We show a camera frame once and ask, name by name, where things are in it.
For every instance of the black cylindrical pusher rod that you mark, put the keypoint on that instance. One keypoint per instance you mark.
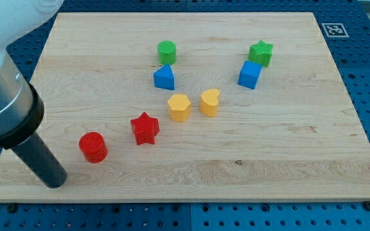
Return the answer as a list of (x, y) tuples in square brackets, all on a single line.
[(38, 157)]

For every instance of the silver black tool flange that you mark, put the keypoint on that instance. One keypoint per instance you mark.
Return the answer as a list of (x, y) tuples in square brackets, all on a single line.
[(21, 108)]

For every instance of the red cylinder block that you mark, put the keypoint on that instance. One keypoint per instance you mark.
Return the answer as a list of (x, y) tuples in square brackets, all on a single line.
[(93, 147)]

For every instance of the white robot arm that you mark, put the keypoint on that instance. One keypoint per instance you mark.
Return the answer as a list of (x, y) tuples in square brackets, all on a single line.
[(19, 17)]

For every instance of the red star block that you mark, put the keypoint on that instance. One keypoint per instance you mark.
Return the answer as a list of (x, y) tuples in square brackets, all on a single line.
[(145, 128)]

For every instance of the blue triangle block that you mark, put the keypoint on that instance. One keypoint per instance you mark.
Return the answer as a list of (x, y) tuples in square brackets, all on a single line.
[(164, 78)]

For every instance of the yellow hexagon block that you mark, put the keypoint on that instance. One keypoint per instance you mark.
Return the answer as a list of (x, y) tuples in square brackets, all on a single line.
[(179, 107)]

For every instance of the wooden board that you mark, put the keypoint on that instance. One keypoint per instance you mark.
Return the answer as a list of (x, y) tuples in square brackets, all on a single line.
[(295, 137)]

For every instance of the green cylinder block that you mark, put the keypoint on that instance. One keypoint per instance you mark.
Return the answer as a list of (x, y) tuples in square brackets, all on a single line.
[(166, 52)]

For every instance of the yellow heart block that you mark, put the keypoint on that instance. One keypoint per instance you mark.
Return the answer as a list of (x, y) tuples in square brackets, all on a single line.
[(209, 101)]

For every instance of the blue cube block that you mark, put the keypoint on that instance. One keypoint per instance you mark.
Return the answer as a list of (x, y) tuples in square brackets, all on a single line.
[(249, 74)]

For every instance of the green star block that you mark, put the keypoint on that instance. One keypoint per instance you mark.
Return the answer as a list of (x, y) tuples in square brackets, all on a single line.
[(260, 53)]

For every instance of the white fiducial marker tag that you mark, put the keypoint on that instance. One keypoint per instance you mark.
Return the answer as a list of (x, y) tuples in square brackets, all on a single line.
[(335, 30)]

